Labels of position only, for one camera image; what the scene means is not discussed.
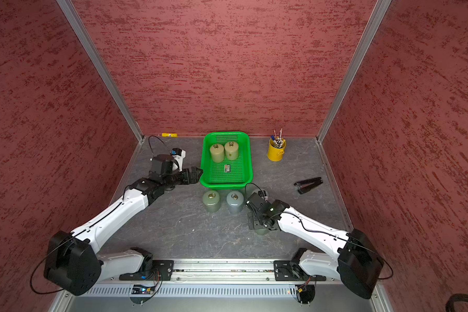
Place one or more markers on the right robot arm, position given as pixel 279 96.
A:
pixel 353 260

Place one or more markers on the yellow pen cup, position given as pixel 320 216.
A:
pixel 276 151

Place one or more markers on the aluminium front rail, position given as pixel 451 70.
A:
pixel 223 271

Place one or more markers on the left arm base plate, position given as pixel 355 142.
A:
pixel 154 271

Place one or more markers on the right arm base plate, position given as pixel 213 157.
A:
pixel 288 271

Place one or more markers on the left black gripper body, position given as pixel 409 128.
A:
pixel 184 178

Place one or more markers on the pens in cup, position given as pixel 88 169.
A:
pixel 277 139

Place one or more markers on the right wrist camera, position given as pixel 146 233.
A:
pixel 258 205

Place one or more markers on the green plastic basket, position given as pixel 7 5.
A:
pixel 214 176

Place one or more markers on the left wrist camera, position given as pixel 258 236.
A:
pixel 178 155

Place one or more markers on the beige canister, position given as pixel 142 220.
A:
pixel 217 153
pixel 231 149

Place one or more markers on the grey canister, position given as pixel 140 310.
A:
pixel 263 194
pixel 235 201

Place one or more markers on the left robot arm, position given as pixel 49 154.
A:
pixel 74 261

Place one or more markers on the yellow marker pen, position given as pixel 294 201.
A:
pixel 171 135

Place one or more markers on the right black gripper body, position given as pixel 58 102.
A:
pixel 258 222

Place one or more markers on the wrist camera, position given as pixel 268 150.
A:
pixel 258 205
pixel 178 155

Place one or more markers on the green canister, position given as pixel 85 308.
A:
pixel 212 201
pixel 262 231

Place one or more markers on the black stapler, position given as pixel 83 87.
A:
pixel 304 186

